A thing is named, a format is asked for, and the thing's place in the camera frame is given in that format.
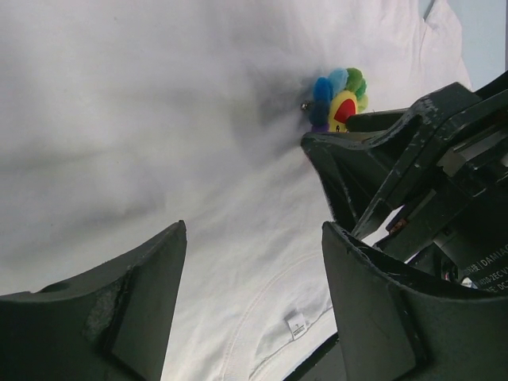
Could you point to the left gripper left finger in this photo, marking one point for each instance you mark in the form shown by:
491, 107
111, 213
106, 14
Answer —
112, 322

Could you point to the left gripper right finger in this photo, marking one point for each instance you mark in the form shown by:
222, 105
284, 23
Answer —
395, 322

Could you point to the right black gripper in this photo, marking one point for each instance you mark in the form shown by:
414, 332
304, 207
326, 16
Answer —
438, 183

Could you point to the rainbow plush flower brooch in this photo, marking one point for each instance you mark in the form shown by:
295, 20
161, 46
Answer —
335, 98

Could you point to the white t-shirt garment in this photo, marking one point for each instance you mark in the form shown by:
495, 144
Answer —
119, 118

